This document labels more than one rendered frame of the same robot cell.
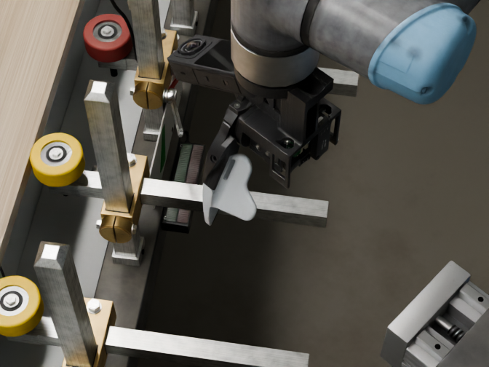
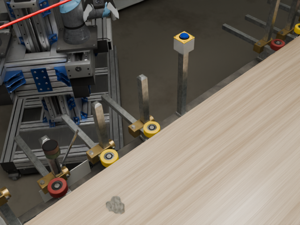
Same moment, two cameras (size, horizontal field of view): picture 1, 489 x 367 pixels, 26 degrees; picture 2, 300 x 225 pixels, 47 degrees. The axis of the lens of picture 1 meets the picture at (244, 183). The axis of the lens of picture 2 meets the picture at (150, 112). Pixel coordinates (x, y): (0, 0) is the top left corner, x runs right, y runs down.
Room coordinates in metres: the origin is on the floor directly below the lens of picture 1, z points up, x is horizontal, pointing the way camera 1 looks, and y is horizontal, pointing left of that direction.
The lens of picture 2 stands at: (1.48, 1.06, 2.13)
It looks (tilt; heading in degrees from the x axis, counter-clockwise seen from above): 46 degrees down; 223
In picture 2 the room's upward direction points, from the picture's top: 3 degrees counter-clockwise
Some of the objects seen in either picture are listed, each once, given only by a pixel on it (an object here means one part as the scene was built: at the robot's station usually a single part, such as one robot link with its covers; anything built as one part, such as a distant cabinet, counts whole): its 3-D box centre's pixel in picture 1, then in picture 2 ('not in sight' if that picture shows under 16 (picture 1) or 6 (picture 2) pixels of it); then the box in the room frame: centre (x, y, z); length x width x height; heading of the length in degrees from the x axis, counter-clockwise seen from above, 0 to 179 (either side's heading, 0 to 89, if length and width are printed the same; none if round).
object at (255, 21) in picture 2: not in sight; (271, 29); (-0.59, 0.31, 0.80); 0.43 x 0.03 x 0.04; 81
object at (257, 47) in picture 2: not in sight; (263, 44); (-0.35, 0.37, 0.83); 0.13 x 0.06 x 0.05; 171
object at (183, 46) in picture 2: not in sight; (183, 43); (0.36, 0.27, 1.18); 0.07 x 0.07 x 0.08; 81
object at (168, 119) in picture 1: (167, 129); (66, 180); (1.08, 0.13, 0.75); 0.26 x 0.01 x 0.10; 171
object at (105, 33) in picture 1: (110, 52); (59, 192); (1.16, 0.22, 0.85); 0.08 x 0.08 x 0.11
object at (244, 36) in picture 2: not in sight; (249, 39); (-0.35, 0.28, 0.83); 0.43 x 0.03 x 0.04; 81
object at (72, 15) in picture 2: not in sight; (72, 10); (0.50, -0.36, 1.20); 0.13 x 0.12 x 0.14; 144
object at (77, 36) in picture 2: not in sight; (75, 29); (0.50, -0.37, 1.09); 0.15 x 0.15 x 0.10
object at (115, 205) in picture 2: not in sight; (114, 204); (1.07, 0.48, 0.91); 0.09 x 0.07 x 0.02; 75
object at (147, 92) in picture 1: (153, 68); (54, 179); (1.13, 0.15, 0.84); 0.13 x 0.06 x 0.05; 171
